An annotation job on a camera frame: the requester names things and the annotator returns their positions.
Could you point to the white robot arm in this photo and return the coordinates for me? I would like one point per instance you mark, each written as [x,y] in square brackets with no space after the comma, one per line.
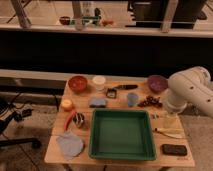
[189,86]

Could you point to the green plastic tray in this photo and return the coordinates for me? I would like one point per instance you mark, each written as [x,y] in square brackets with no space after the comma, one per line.
[121,135]

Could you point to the white cup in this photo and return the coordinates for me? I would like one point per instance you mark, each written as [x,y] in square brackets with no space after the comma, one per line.
[99,82]

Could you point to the blue sponge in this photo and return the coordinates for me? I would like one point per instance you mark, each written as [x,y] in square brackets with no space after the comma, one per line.
[97,102]

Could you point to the blue cup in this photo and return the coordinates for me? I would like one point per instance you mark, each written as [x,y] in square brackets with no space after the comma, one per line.
[132,99]

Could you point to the wooden table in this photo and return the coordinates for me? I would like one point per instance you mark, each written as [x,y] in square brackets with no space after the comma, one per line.
[53,154]

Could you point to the red chili pepper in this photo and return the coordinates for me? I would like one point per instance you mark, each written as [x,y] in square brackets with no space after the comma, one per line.
[69,119]

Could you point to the striped black white ball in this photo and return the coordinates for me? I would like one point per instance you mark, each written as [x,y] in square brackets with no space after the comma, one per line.
[79,119]

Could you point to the yellow round fruit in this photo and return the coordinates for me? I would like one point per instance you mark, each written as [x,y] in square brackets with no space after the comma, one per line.
[67,104]

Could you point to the dark grape bunch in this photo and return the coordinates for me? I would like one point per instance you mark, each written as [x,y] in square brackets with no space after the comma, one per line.
[150,101]

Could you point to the purple bowl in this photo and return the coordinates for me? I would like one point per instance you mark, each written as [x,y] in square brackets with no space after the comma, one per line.
[157,83]

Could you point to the small metal fork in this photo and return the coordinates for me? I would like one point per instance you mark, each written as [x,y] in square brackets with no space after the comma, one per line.
[155,116]

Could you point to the orange background object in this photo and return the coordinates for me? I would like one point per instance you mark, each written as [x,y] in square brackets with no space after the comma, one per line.
[107,23]

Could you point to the grey blue cloth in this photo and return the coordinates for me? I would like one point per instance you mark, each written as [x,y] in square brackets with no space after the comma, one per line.
[70,145]

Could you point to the green background object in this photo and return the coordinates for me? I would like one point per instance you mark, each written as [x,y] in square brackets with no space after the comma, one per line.
[91,20]

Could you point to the dark red background bowl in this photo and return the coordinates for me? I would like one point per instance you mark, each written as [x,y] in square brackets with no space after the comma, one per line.
[64,20]

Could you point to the black rectangular block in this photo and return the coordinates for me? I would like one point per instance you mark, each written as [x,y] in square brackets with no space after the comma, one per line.
[176,150]

